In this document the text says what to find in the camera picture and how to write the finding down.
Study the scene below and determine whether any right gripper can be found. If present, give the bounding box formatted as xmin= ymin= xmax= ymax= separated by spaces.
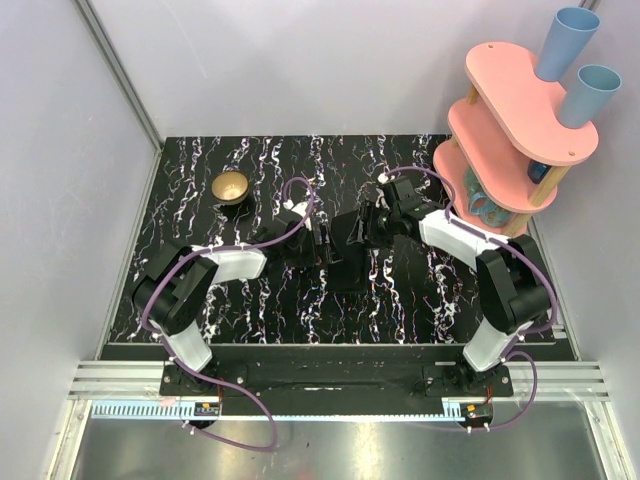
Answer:
xmin=346 ymin=199 xmax=401 ymax=250

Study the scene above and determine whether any black zip tool case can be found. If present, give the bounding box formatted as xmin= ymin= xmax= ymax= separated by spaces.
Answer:
xmin=327 ymin=211 xmax=369 ymax=294

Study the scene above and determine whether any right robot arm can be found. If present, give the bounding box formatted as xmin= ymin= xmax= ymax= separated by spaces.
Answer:
xmin=330 ymin=176 xmax=555 ymax=397

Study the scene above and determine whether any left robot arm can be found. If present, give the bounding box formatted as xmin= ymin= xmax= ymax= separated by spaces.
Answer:
xmin=130 ymin=219 xmax=335 ymax=396

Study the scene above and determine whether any bronze bowl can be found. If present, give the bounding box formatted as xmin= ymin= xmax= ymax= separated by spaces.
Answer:
xmin=211 ymin=171 xmax=249 ymax=205

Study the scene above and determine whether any teal patterned mug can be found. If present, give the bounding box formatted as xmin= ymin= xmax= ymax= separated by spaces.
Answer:
xmin=463 ymin=167 xmax=513 ymax=228

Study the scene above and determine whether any pink three-tier shelf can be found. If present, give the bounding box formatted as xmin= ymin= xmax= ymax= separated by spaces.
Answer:
xmin=433 ymin=41 xmax=599 ymax=236

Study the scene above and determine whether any dark blue cup on shelf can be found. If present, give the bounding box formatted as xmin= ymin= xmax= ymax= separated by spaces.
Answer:
xmin=527 ymin=160 xmax=551 ymax=184

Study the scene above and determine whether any blue cup lower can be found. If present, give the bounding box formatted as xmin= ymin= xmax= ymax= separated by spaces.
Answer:
xmin=556 ymin=64 xmax=622 ymax=129

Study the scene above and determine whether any blue cup upper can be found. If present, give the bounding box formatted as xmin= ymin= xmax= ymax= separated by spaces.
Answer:
xmin=534 ymin=7 xmax=601 ymax=82

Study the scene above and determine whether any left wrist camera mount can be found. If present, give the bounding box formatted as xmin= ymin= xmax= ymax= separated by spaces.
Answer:
xmin=283 ymin=199 xmax=312 ymax=231

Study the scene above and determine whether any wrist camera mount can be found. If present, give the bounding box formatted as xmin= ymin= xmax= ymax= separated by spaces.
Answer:
xmin=283 ymin=199 xmax=312 ymax=231
xmin=376 ymin=173 xmax=389 ymax=209

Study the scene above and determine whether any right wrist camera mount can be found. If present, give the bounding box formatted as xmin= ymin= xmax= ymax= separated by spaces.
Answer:
xmin=376 ymin=173 xmax=389 ymax=209

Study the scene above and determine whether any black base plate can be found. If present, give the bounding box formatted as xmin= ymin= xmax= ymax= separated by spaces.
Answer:
xmin=159 ymin=343 xmax=516 ymax=399

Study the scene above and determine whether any aluminium rail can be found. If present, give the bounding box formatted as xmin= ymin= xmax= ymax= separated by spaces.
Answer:
xmin=70 ymin=361 xmax=609 ymax=402

